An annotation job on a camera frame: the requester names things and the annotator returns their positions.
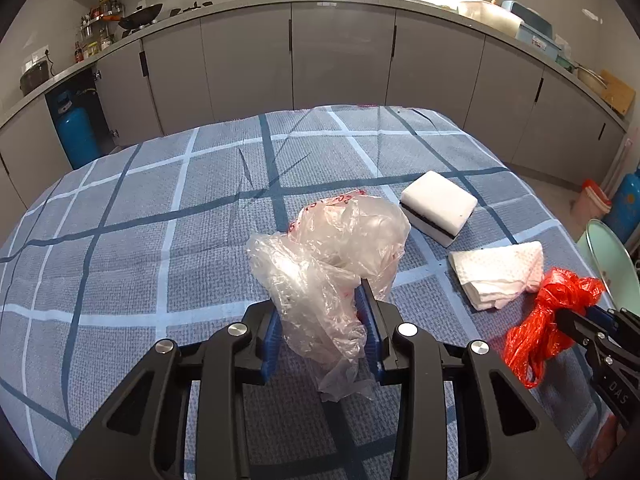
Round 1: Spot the white plastic container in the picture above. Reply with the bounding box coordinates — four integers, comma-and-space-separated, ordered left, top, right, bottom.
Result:
458, 0, 523, 38

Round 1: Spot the white folded paper towel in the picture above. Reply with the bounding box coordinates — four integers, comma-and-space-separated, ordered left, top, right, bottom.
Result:
448, 240, 544, 311

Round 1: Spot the dark rice cooker pot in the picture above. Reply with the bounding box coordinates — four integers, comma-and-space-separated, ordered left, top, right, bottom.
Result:
20, 58, 52, 96

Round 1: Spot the white black sponge block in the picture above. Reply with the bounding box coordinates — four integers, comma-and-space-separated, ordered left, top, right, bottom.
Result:
399, 170, 477, 247

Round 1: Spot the clear white plastic bag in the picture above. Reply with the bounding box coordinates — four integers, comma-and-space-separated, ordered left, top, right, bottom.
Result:
246, 190, 410, 402

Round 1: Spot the pink bucket red lid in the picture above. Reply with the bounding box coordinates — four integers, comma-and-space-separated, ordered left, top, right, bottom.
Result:
572, 179, 612, 223

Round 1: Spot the mint green enamel basin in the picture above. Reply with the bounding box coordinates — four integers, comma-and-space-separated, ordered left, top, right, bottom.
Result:
576, 219, 640, 315

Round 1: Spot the beige pot on counter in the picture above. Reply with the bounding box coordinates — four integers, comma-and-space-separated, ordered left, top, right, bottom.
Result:
575, 65, 608, 96

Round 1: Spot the wooden cutting board right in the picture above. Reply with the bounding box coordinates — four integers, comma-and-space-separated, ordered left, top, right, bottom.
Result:
600, 70, 636, 117

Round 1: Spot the red plastic bag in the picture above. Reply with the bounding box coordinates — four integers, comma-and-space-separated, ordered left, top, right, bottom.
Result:
502, 268, 605, 389

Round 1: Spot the spice rack with bottles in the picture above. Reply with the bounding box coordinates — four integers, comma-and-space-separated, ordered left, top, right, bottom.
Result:
74, 0, 125, 63

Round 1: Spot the blue gas cylinder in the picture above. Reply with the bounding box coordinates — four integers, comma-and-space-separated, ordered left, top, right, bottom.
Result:
55, 90, 101, 169
602, 167, 640, 244

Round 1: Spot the grey kitchen cabinet run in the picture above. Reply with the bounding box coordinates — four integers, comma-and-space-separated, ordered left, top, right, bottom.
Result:
1, 0, 627, 231

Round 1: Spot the black wok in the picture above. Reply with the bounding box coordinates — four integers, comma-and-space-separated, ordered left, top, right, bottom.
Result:
118, 3, 163, 32

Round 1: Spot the blue dish rack box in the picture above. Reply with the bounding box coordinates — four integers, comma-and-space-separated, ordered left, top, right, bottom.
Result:
501, 0, 561, 62

